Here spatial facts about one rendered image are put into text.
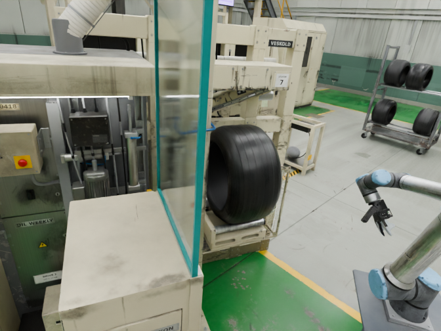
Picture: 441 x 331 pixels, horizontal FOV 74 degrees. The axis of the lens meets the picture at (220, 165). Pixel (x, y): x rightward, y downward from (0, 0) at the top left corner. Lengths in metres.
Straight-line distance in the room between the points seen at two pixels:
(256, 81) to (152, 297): 1.32
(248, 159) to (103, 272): 0.85
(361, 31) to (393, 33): 1.15
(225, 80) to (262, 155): 0.50
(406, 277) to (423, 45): 11.37
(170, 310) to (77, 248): 0.37
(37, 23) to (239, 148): 9.38
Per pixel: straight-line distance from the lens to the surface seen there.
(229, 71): 1.73
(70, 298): 0.96
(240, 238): 1.79
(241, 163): 1.46
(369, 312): 1.99
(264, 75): 1.84
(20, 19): 10.39
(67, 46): 1.59
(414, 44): 12.77
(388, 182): 1.89
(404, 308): 1.99
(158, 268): 0.98
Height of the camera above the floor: 1.96
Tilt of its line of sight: 25 degrees down
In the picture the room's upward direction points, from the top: 5 degrees clockwise
